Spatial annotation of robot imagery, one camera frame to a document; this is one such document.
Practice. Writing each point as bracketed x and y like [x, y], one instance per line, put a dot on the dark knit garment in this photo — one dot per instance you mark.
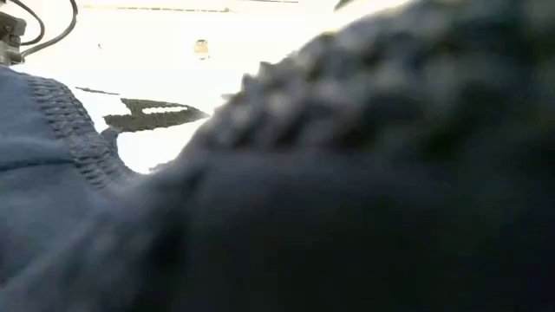
[303, 195]

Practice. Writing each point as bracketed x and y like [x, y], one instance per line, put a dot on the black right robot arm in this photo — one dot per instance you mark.
[344, 3]

